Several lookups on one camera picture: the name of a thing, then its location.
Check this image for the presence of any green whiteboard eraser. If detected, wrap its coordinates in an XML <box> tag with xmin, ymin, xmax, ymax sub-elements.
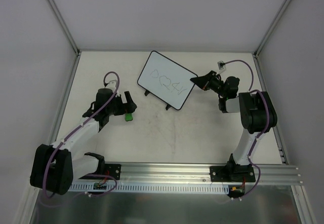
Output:
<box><xmin>125</xmin><ymin>113</ymin><xmax>133</xmax><ymax>122</ymax></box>

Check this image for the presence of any small black-framed whiteboard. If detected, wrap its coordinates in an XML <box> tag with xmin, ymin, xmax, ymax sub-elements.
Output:
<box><xmin>137</xmin><ymin>51</ymin><xmax>198</xmax><ymax>110</ymax></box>

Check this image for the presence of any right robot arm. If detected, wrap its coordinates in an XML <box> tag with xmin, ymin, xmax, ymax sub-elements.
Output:
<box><xmin>190</xmin><ymin>71</ymin><xmax>277</xmax><ymax>182</ymax></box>

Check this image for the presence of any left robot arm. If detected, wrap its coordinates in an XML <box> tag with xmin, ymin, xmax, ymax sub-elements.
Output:
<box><xmin>30</xmin><ymin>88</ymin><xmax>137</xmax><ymax>195</ymax></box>

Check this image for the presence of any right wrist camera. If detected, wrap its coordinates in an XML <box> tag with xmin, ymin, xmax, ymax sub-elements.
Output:
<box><xmin>217</xmin><ymin>61</ymin><xmax>226</xmax><ymax>74</ymax></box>

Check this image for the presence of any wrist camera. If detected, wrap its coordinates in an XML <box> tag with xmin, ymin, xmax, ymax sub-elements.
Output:
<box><xmin>217</xmin><ymin>61</ymin><xmax>226</xmax><ymax>74</ymax></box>
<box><xmin>104</xmin><ymin>80</ymin><xmax>120</xmax><ymax>97</ymax></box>

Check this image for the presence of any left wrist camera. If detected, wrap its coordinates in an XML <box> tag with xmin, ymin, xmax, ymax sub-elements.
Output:
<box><xmin>104</xmin><ymin>80</ymin><xmax>120</xmax><ymax>97</ymax></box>

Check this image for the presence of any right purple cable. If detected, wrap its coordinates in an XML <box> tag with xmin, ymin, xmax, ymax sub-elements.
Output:
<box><xmin>222</xmin><ymin>60</ymin><xmax>269</xmax><ymax>201</ymax></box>

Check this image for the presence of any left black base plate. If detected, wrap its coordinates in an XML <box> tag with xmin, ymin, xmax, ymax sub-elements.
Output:
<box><xmin>104</xmin><ymin>163</ymin><xmax>122</xmax><ymax>180</ymax></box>

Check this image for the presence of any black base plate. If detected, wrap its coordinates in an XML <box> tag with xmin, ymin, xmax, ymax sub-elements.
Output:
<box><xmin>210</xmin><ymin>165</ymin><xmax>256</xmax><ymax>183</ymax></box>
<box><xmin>104</xmin><ymin>163</ymin><xmax>122</xmax><ymax>180</ymax></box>

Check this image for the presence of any white slotted cable duct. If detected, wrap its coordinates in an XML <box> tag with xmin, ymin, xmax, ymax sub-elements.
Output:
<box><xmin>69</xmin><ymin>181</ymin><xmax>229</xmax><ymax>195</ymax></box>

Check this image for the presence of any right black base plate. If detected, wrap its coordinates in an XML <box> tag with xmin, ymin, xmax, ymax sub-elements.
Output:
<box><xmin>210</xmin><ymin>165</ymin><xmax>256</xmax><ymax>183</ymax></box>

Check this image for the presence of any aluminium mounting rail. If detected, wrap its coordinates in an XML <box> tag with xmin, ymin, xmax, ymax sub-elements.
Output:
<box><xmin>111</xmin><ymin>163</ymin><xmax>303</xmax><ymax>185</ymax></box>

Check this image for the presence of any right aluminium frame post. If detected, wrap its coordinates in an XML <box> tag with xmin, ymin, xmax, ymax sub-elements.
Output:
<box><xmin>253</xmin><ymin>0</ymin><xmax>293</xmax><ymax>58</ymax></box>

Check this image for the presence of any aluminium frame post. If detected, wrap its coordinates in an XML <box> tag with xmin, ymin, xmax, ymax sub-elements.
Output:
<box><xmin>253</xmin><ymin>0</ymin><xmax>293</xmax><ymax>58</ymax></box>
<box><xmin>46</xmin><ymin>0</ymin><xmax>80</xmax><ymax>55</ymax></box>

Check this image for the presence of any left aluminium frame post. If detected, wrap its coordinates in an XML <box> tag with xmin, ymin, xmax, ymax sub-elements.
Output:
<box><xmin>46</xmin><ymin>0</ymin><xmax>80</xmax><ymax>55</ymax></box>

